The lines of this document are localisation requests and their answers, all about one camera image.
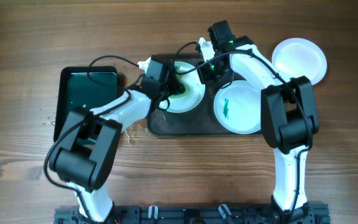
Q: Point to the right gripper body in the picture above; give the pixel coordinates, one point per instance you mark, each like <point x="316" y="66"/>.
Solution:
<point x="209" y="73"/>

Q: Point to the green yellow sponge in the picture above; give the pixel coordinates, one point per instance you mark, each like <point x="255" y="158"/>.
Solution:
<point x="180" y="90"/>

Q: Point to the white plate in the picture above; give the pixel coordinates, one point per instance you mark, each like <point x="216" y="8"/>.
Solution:
<point x="193" y="98"/>
<point x="237" y="108"/>
<point x="300" y="57"/>

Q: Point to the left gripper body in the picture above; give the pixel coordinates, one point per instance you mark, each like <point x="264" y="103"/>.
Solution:
<point x="173" y="82"/>

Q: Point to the black water basin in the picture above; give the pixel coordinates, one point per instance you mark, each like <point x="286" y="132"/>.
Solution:
<point x="84" y="87"/>

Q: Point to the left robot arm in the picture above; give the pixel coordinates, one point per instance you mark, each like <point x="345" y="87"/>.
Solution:
<point x="83" y="154"/>

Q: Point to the black serving tray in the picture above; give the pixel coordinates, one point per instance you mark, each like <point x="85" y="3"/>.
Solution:
<point x="200" y="121"/>

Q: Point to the black mounting rail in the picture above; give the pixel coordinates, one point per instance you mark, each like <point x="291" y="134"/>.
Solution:
<point x="257" y="213"/>

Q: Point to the white plate top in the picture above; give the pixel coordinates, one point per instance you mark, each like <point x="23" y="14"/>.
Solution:
<point x="193" y="98"/>

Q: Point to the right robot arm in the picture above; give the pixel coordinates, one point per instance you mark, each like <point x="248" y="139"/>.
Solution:
<point x="288" y="113"/>

